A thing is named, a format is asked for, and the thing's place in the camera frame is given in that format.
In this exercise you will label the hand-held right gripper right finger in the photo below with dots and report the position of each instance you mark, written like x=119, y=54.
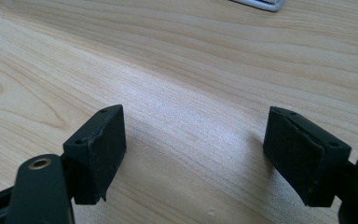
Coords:
x=304, y=158

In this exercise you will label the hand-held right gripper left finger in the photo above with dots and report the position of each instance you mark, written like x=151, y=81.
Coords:
x=96, y=155

